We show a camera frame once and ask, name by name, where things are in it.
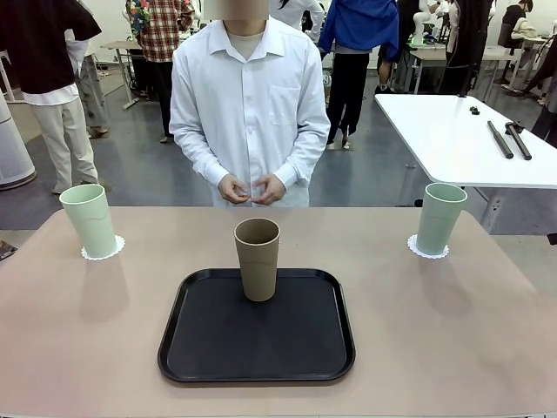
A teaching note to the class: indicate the person in plaid shirt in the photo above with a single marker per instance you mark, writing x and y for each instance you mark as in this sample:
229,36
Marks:
156,39

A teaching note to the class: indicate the person in white shirt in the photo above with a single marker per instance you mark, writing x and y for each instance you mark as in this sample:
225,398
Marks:
248,96

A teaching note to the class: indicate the person's left forearm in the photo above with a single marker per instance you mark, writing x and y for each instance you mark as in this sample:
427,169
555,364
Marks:
304,152

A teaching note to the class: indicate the person's right forearm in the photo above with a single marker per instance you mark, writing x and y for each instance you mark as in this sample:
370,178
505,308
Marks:
198,152

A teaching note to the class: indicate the black metal rod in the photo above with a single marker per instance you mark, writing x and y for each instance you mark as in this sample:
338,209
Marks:
520,143
500,139

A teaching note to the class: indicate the grey background desk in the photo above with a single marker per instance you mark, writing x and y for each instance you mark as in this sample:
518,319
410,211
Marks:
431,50

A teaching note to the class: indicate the white scalloped paper coaster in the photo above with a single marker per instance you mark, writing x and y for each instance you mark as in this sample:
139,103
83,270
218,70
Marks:
413,250
121,248

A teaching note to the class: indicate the person in dark clothes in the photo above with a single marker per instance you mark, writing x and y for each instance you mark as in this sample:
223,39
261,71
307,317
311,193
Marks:
548,117

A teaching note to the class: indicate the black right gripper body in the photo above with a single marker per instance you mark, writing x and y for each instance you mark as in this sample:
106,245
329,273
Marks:
552,240

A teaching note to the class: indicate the brown cup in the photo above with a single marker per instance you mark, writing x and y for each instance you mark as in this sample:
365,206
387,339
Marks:
259,278

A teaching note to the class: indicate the person's right hand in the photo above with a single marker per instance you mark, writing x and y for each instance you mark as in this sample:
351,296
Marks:
230,191

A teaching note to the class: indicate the seated person in background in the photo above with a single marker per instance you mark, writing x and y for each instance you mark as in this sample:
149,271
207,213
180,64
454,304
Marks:
520,26

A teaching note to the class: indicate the small black part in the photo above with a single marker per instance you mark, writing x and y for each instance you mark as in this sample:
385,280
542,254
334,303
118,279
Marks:
473,110

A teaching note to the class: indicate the black plastic tray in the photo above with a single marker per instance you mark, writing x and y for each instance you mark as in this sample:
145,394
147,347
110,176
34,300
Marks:
261,348

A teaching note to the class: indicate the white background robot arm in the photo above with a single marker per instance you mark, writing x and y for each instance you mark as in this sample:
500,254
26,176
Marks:
420,22

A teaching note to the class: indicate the beige background desk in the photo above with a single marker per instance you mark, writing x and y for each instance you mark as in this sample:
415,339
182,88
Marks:
122,45

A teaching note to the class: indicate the person in blue jacket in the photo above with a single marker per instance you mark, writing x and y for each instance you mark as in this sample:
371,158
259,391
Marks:
361,26

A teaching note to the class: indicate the person in black coat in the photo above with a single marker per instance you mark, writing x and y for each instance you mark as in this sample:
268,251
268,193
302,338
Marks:
467,30

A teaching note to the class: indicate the person in grey trousers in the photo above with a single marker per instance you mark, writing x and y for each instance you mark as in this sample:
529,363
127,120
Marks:
93,96

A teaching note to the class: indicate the light green cup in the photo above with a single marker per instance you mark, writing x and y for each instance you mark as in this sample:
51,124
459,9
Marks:
437,222
91,222

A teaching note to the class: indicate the person's left hand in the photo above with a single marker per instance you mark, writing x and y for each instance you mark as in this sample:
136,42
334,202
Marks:
272,191

